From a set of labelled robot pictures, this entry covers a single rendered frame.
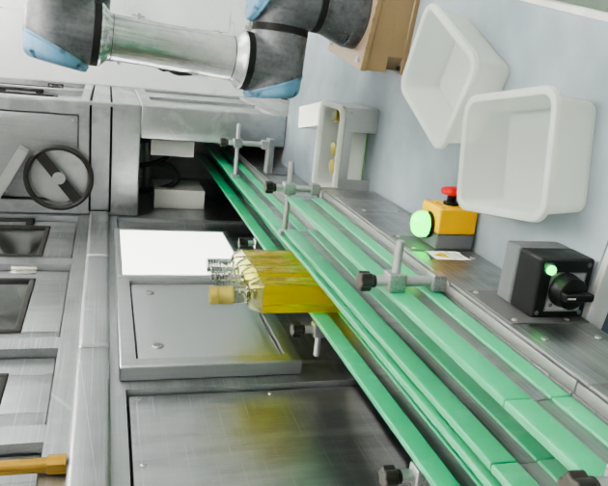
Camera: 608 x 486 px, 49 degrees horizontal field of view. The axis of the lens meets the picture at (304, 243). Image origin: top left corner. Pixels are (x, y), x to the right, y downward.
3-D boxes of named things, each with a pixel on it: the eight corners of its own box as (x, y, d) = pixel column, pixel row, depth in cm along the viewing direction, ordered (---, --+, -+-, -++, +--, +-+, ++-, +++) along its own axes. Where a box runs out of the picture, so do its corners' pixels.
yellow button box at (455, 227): (455, 238, 119) (416, 237, 117) (461, 198, 117) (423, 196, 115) (474, 250, 112) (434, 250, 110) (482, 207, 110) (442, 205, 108)
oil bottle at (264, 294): (345, 302, 134) (241, 303, 128) (348, 276, 133) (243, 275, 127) (355, 312, 129) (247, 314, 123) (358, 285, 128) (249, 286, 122)
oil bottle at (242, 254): (320, 273, 150) (226, 273, 144) (322, 250, 149) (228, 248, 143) (327, 283, 145) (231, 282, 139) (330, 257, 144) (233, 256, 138)
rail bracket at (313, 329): (350, 349, 132) (286, 351, 128) (355, 317, 130) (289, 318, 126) (357, 359, 129) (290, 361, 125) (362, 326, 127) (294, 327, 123)
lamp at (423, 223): (421, 232, 115) (404, 232, 114) (425, 207, 114) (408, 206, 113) (432, 240, 111) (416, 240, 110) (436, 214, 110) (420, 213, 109)
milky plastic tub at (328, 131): (342, 188, 175) (310, 186, 172) (352, 101, 168) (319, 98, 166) (365, 203, 159) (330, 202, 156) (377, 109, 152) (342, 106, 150)
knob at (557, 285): (574, 305, 85) (592, 315, 82) (544, 306, 84) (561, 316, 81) (582, 272, 84) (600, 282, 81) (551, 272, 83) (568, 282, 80)
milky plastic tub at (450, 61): (483, 158, 113) (437, 155, 110) (438, 90, 128) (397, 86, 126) (528, 66, 101) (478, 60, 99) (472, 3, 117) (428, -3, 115)
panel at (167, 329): (225, 239, 211) (114, 236, 201) (226, 229, 210) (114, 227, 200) (301, 374, 129) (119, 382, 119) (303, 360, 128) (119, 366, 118)
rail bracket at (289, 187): (311, 232, 156) (259, 231, 152) (318, 162, 151) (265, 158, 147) (315, 236, 153) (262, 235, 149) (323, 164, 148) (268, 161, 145)
